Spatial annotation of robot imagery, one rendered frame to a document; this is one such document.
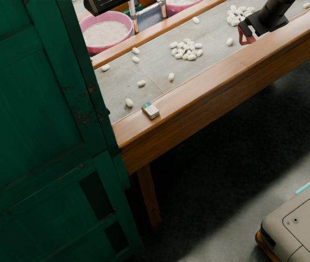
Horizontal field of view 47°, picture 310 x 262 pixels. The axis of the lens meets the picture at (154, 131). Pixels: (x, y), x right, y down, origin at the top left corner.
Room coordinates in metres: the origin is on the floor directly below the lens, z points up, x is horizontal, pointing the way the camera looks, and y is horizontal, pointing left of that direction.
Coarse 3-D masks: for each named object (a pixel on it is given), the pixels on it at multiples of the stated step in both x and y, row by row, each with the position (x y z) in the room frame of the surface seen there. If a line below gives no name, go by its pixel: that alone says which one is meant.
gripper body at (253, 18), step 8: (264, 8) 0.81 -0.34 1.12; (248, 16) 0.83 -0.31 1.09; (256, 16) 0.83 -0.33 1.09; (264, 16) 0.80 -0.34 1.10; (272, 16) 0.78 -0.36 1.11; (280, 16) 0.78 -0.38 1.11; (256, 24) 0.80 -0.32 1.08; (264, 24) 0.80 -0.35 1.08; (272, 24) 0.79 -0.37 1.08; (280, 24) 0.81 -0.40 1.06; (256, 32) 0.79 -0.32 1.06; (264, 32) 0.78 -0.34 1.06
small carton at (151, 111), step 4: (144, 104) 0.86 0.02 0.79; (148, 104) 0.86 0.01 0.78; (152, 104) 0.85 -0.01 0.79; (144, 108) 0.84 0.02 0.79; (148, 108) 0.84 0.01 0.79; (152, 108) 0.84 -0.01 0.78; (156, 108) 0.83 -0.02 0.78; (148, 112) 0.82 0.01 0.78; (152, 112) 0.82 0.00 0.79; (156, 112) 0.82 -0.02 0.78; (152, 116) 0.81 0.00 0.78
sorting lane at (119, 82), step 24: (240, 0) 1.46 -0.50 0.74; (264, 0) 1.42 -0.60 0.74; (192, 24) 1.34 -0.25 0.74; (216, 24) 1.31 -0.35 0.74; (144, 48) 1.23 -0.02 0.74; (168, 48) 1.20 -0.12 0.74; (216, 48) 1.15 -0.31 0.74; (240, 48) 1.12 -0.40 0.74; (96, 72) 1.13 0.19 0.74; (120, 72) 1.10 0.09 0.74; (144, 72) 1.08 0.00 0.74; (168, 72) 1.05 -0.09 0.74; (192, 72) 1.03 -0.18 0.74; (120, 96) 0.97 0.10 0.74; (144, 96) 0.95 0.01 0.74
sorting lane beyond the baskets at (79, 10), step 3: (78, 0) 1.71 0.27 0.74; (81, 0) 1.70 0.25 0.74; (75, 3) 1.68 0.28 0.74; (78, 3) 1.68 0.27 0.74; (81, 3) 1.67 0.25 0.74; (75, 6) 1.66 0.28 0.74; (78, 6) 1.65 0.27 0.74; (81, 6) 1.65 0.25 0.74; (75, 9) 1.63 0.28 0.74; (78, 9) 1.62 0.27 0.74; (81, 9) 1.62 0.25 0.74; (84, 9) 1.61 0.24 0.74; (78, 12) 1.59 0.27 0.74; (81, 12) 1.59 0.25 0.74
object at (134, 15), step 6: (132, 0) 1.31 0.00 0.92; (162, 0) 1.38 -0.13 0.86; (132, 6) 1.31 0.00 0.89; (150, 6) 1.36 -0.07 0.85; (156, 6) 1.37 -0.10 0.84; (162, 6) 1.38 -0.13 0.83; (132, 12) 1.31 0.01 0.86; (138, 12) 1.33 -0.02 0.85; (144, 12) 1.34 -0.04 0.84; (162, 12) 1.38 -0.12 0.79; (132, 18) 1.31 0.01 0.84; (162, 18) 1.38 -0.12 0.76; (132, 24) 1.32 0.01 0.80; (138, 30) 1.32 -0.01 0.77
